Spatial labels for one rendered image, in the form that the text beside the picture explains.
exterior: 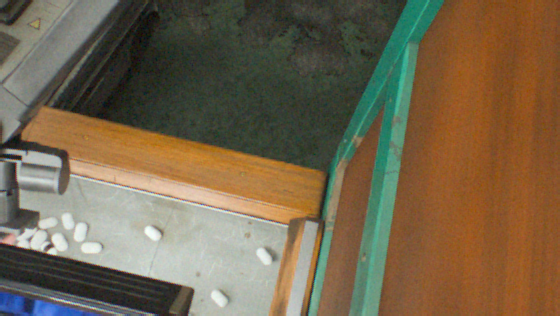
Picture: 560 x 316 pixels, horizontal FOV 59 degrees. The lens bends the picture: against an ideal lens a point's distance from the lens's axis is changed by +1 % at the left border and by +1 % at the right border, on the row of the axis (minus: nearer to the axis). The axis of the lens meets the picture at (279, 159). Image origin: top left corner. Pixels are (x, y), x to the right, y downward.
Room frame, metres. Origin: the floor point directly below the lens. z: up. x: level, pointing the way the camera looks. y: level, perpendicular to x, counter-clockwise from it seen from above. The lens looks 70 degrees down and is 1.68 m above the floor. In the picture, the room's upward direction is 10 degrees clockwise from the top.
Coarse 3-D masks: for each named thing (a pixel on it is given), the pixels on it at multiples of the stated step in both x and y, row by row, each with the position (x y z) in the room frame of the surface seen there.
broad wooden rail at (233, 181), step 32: (32, 128) 0.30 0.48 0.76; (64, 128) 0.31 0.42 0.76; (96, 128) 0.33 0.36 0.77; (128, 128) 0.34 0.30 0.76; (96, 160) 0.26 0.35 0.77; (128, 160) 0.27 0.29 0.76; (160, 160) 0.28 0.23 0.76; (192, 160) 0.29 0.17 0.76; (224, 160) 0.30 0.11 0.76; (256, 160) 0.32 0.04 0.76; (160, 192) 0.22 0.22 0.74; (192, 192) 0.23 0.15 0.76; (224, 192) 0.24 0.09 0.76; (256, 192) 0.25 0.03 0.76; (288, 192) 0.26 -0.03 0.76; (320, 192) 0.27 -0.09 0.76; (288, 224) 0.20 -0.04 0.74
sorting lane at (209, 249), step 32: (32, 192) 0.18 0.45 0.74; (96, 192) 0.20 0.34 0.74; (128, 192) 0.21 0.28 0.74; (96, 224) 0.14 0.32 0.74; (128, 224) 0.15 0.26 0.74; (160, 224) 0.16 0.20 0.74; (192, 224) 0.17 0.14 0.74; (224, 224) 0.18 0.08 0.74; (256, 224) 0.19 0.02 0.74; (64, 256) 0.08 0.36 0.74; (96, 256) 0.09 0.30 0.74; (128, 256) 0.10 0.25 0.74; (160, 256) 0.10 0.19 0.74; (192, 256) 0.11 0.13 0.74; (224, 256) 0.12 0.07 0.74; (256, 256) 0.13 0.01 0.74; (224, 288) 0.07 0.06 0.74; (256, 288) 0.08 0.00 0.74
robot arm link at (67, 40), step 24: (72, 0) 0.39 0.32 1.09; (96, 0) 0.39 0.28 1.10; (120, 0) 0.40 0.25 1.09; (72, 24) 0.36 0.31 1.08; (96, 24) 0.37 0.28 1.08; (48, 48) 0.33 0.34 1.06; (72, 48) 0.33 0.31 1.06; (24, 72) 0.29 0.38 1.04; (48, 72) 0.30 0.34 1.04; (0, 96) 0.26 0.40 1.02; (24, 96) 0.26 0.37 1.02; (48, 96) 0.28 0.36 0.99; (0, 120) 0.23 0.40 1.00; (24, 120) 0.24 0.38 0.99
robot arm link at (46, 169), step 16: (0, 128) 0.22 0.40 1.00; (0, 144) 0.20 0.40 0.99; (16, 144) 0.21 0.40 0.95; (32, 144) 0.22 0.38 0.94; (32, 160) 0.19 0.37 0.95; (48, 160) 0.19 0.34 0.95; (64, 160) 0.20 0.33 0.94; (32, 176) 0.17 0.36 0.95; (48, 176) 0.17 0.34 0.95; (64, 176) 0.18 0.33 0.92; (48, 192) 0.15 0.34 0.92; (64, 192) 0.16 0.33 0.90
